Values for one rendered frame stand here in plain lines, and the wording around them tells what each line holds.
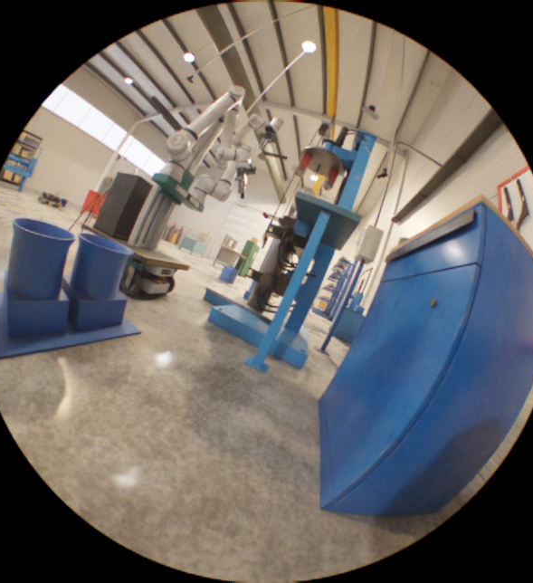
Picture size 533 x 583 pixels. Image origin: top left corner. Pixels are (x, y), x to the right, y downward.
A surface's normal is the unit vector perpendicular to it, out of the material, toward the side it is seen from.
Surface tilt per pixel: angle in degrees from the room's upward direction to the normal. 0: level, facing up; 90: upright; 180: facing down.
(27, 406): 0
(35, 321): 90
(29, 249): 90
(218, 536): 0
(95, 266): 90
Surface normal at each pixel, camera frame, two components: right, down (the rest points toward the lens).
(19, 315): 0.89, 0.42
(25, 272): 0.70, 0.37
